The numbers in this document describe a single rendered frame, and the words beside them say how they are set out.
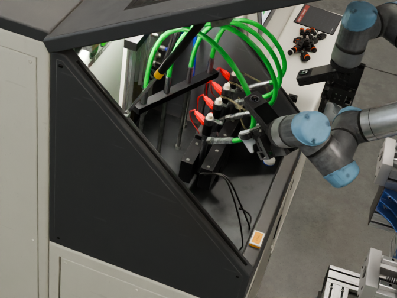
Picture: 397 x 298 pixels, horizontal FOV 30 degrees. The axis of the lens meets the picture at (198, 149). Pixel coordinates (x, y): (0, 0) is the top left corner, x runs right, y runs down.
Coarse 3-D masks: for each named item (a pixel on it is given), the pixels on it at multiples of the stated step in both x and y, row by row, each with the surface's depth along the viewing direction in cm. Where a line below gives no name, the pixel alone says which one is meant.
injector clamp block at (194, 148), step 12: (228, 132) 229; (192, 144) 222; (216, 144) 224; (228, 144) 228; (192, 156) 218; (216, 156) 220; (228, 156) 238; (180, 168) 218; (192, 168) 217; (204, 168) 215; (216, 168) 220; (204, 180) 218; (216, 180) 233
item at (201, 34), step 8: (168, 32) 193; (176, 32) 192; (200, 32) 186; (160, 40) 197; (208, 40) 184; (152, 48) 201; (216, 48) 184; (152, 56) 202; (224, 56) 183; (232, 64) 182; (240, 72) 183; (144, 80) 209; (240, 80) 183; (144, 88) 210; (248, 88) 183
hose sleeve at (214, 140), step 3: (213, 138) 200; (216, 138) 199; (219, 138) 198; (222, 138) 197; (225, 138) 196; (228, 138) 195; (231, 138) 195; (213, 141) 199; (216, 141) 199; (219, 141) 198; (222, 141) 197; (225, 141) 196; (228, 141) 195; (231, 141) 195
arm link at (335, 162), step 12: (336, 132) 168; (348, 132) 168; (336, 144) 163; (348, 144) 166; (312, 156) 163; (324, 156) 162; (336, 156) 162; (348, 156) 164; (324, 168) 163; (336, 168) 162; (348, 168) 163; (336, 180) 164; (348, 180) 163
